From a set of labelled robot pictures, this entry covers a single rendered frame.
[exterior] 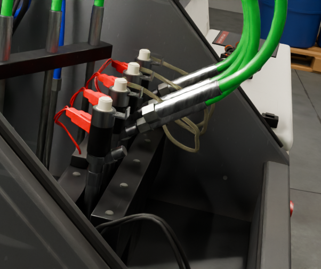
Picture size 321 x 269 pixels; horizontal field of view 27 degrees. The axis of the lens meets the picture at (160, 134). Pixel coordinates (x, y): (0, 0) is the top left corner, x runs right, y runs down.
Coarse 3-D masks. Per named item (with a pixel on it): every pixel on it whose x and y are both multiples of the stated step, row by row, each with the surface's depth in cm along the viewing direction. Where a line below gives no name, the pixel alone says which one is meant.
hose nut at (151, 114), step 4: (152, 104) 78; (144, 108) 78; (148, 108) 77; (152, 108) 77; (144, 112) 77; (148, 112) 77; (152, 112) 77; (144, 116) 77; (148, 116) 77; (152, 116) 77; (156, 116) 77; (148, 120) 77; (152, 120) 77; (156, 120) 78
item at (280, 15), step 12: (276, 0) 70; (276, 12) 71; (276, 24) 71; (276, 36) 72; (264, 48) 72; (252, 60) 73; (264, 60) 73; (240, 72) 74; (252, 72) 74; (228, 84) 74
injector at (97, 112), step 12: (96, 108) 78; (96, 120) 78; (108, 120) 78; (96, 132) 79; (108, 132) 79; (96, 144) 79; (108, 144) 80; (96, 156) 80; (108, 156) 80; (120, 156) 80; (96, 168) 81; (96, 180) 81; (96, 192) 82; (84, 204) 83; (96, 204) 83
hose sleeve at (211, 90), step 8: (216, 80) 75; (200, 88) 75; (208, 88) 75; (216, 88) 75; (176, 96) 77; (184, 96) 76; (192, 96) 76; (200, 96) 75; (208, 96) 75; (216, 96) 75; (160, 104) 77; (168, 104) 76; (176, 104) 76; (184, 104) 76; (192, 104) 76; (160, 112) 77; (168, 112) 77; (176, 112) 77
